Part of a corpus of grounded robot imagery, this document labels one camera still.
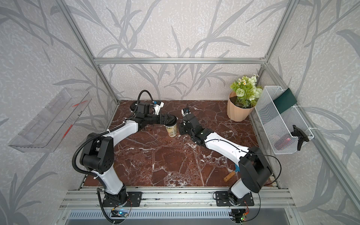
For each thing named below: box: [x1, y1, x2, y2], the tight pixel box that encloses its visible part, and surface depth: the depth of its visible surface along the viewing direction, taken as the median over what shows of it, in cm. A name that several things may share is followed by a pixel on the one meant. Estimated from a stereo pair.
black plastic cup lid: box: [130, 102, 138, 112], surface depth 95 cm
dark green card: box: [272, 87, 298, 114], surface depth 74 cm
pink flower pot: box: [226, 90, 255, 122], surface depth 99 cm
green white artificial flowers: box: [230, 74, 263, 109], surface depth 90 cm
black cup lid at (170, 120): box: [163, 113, 178, 127], surface depth 86 cm
